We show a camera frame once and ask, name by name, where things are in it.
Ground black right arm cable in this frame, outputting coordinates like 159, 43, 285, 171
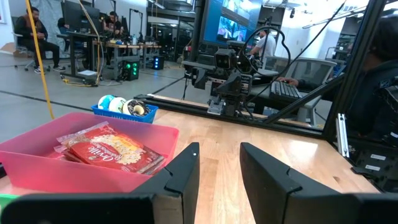
236, 26, 292, 105

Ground person's hand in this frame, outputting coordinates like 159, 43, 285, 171
275, 77, 300, 87

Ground silver metal bracket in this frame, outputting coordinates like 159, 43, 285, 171
336, 113, 349, 159

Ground wooden-top workbench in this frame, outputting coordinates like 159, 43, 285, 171
57, 30, 162, 85

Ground computer tower green lights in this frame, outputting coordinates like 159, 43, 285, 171
121, 60, 140, 82

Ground black aluminium table frame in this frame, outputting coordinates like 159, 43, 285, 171
133, 0, 398, 147

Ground red popcorn packet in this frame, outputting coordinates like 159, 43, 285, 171
133, 148, 166, 176
53, 121, 156, 172

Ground black box white labels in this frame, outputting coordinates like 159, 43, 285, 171
350, 136, 398, 194

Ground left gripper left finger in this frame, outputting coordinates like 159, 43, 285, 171
0, 142, 200, 224

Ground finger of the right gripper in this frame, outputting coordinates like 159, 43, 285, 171
191, 67, 208, 91
239, 73, 253, 96

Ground grey mesh office chair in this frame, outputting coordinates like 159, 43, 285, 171
260, 55, 339, 126

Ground computer tower blue lights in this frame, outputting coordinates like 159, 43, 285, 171
151, 55, 165, 71

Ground green plastic basket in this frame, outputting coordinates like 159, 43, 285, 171
0, 193, 19, 215

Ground black desk monitor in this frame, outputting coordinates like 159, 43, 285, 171
60, 0, 102, 34

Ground black keyboard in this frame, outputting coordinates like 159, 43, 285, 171
269, 80, 303, 101

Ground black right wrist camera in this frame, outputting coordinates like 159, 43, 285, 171
213, 48, 238, 71

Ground black monitor stand post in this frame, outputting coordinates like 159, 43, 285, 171
189, 0, 206, 63

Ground blue plastic basket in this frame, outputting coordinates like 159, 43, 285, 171
90, 104, 159, 124

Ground person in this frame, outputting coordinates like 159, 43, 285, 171
249, 29, 277, 58
103, 11, 124, 38
14, 6, 67, 75
276, 14, 398, 147

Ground large blue-screen monitor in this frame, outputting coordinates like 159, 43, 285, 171
198, 0, 264, 50

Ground yellow hanging cable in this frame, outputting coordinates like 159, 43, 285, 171
24, 0, 55, 121

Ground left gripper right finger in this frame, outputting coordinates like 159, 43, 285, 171
239, 142, 398, 224

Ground pink plastic bin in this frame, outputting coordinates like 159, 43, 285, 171
0, 111, 180, 194

